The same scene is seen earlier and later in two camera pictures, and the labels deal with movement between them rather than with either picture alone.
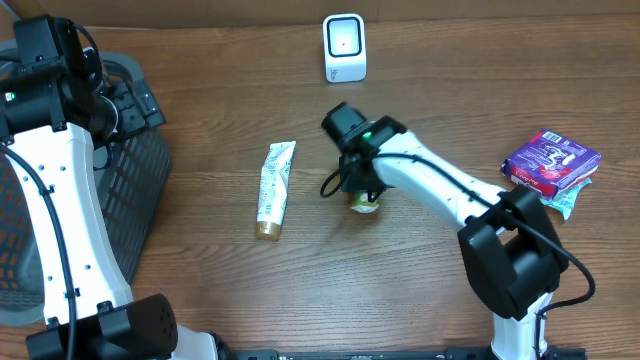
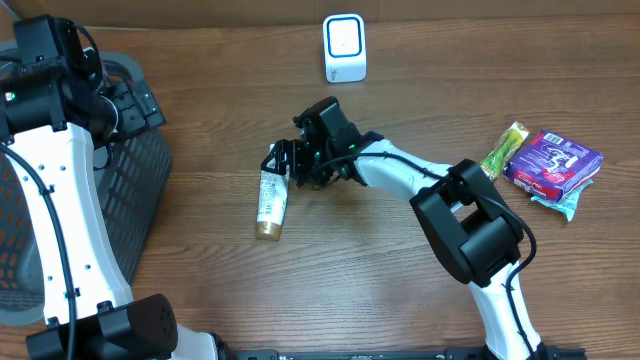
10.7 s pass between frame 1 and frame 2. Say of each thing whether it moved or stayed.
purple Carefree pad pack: stayed
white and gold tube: stayed
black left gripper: stayed
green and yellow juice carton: moved
